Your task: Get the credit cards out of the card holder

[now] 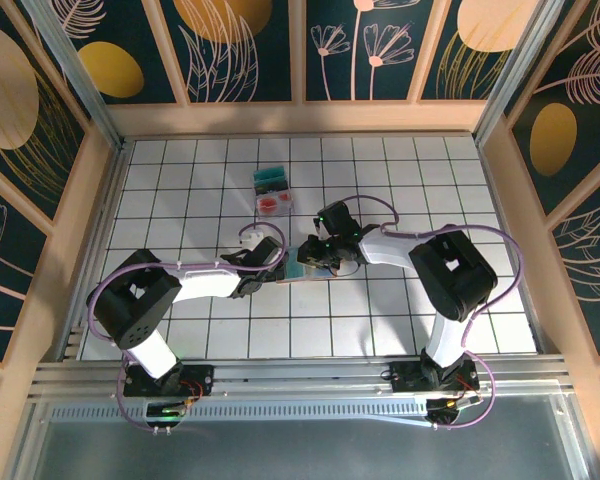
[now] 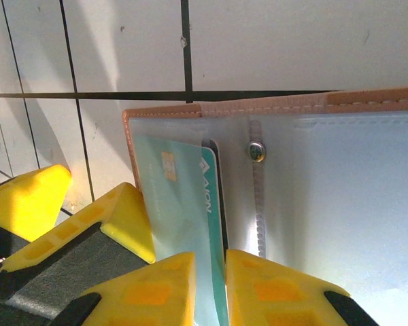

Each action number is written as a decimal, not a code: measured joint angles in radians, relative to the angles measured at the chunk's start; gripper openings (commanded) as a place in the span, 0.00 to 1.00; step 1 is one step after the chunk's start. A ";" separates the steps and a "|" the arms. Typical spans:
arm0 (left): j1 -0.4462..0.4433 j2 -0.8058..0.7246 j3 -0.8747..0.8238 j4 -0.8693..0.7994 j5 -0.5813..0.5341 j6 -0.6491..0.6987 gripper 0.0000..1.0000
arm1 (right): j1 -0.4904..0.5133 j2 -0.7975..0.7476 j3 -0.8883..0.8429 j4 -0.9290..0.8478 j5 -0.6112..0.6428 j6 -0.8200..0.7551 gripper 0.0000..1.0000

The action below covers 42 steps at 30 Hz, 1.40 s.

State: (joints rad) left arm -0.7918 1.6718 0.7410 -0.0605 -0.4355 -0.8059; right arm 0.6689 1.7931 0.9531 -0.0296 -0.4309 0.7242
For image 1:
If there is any teal card stack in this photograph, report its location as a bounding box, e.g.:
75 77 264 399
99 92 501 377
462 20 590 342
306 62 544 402
253 167 287 191

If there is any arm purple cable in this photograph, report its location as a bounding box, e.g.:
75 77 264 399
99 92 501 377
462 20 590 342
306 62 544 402
339 193 527 431
87 222 288 436

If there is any perforated grey cable duct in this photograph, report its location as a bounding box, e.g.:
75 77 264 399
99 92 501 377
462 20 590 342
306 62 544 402
49 403 431 422

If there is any aluminium corner post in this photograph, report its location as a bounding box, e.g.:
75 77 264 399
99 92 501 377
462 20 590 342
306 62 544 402
22 0 129 151
472 0 566 146

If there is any tan leather card holder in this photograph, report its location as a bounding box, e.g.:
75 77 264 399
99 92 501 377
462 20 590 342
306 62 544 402
274 244 339 285

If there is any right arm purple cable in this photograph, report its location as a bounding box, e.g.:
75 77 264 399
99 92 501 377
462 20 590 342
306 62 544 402
339 193 527 431

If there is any clear acrylic card box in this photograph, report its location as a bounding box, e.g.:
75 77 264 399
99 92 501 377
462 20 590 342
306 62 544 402
252 164 296 217

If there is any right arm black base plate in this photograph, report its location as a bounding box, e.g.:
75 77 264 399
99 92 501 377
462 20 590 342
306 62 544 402
388 360 481 394

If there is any grey metal front panel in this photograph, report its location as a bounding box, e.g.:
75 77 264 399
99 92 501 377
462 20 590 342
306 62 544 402
9 394 591 480

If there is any aluminium front rail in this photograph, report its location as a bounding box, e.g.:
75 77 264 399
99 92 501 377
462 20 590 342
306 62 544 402
29 357 576 404

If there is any red circle card stack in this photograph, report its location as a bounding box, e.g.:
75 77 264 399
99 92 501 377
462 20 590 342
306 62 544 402
256 192 294 215

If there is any small controller board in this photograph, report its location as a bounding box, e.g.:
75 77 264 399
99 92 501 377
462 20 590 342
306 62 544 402
146 397 201 426
426 392 484 426

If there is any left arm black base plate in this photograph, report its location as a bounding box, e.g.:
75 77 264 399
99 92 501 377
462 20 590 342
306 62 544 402
123 363 216 397

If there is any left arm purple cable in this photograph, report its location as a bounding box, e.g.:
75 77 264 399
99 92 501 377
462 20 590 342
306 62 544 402
87 222 288 436

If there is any aluminium side rail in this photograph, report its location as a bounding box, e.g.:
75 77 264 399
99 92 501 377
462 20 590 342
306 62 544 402
59 142 131 361

